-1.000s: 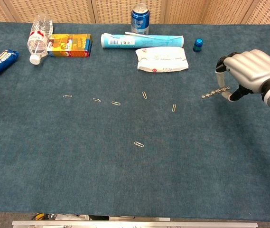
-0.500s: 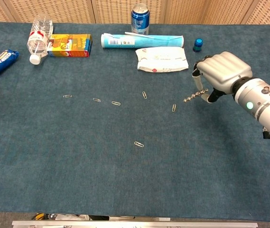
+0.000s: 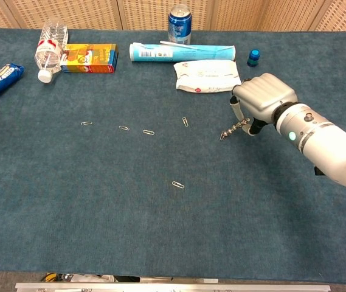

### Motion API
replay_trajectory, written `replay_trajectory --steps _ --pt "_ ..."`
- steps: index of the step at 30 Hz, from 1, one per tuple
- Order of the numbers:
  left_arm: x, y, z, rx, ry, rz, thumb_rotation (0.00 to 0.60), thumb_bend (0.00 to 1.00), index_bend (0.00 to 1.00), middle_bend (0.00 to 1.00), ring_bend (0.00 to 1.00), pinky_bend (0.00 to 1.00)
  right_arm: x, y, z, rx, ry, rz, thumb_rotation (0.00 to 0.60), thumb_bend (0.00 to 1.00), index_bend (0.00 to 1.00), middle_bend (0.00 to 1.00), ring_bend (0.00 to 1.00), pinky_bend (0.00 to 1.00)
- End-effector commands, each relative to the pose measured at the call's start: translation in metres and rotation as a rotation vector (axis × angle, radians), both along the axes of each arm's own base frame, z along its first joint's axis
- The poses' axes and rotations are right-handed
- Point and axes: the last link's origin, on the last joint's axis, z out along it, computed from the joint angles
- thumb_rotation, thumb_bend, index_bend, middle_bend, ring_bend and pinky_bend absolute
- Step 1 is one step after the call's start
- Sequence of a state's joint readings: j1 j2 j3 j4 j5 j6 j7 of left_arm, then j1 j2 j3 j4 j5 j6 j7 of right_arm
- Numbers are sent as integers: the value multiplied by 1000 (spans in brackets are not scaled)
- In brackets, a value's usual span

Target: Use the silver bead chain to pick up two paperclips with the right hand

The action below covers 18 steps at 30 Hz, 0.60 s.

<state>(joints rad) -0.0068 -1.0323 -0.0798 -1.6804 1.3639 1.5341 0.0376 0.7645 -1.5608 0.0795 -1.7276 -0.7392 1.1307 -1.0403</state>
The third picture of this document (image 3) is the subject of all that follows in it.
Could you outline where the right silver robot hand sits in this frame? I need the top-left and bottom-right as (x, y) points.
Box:
(229, 72), (299, 137)

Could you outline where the silver magnetic bead bar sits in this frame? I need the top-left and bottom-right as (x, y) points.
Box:
(220, 119), (251, 141)

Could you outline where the small blue capped bottle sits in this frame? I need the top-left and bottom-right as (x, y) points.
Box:
(246, 48), (261, 68)

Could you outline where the white wet wipes pack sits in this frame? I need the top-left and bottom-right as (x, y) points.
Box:
(173, 59), (243, 93)

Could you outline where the light blue cylindrical tube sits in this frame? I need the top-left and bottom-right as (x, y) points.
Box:
(129, 42), (237, 64)

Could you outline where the white thin stick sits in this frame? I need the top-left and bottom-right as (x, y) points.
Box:
(159, 40), (198, 50)

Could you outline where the blue soda can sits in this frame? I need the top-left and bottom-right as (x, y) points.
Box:
(168, 4), (193, 46)

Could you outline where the yellow orange cardboard box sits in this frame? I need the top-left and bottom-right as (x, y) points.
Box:
(60, 43), (120, 74)

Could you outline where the teal felt table cover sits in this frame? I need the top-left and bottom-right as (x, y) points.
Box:
(0, 27), (346, 279)

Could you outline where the wicker folding screen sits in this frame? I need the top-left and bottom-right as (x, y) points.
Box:
(0, 0), (346, 32)

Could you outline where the clear plastic water bottle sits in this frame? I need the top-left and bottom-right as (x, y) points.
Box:
(34, 18), (69, 84)

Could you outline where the white crumpled plastic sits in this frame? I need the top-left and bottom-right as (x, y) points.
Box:
(69, 273), (116, 283)

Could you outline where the blue cookie pack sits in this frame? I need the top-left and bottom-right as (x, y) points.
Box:
(0, 63), (26, 97)

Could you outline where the aluminium rail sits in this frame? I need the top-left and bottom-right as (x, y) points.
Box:
(15, 282), (332, 292)

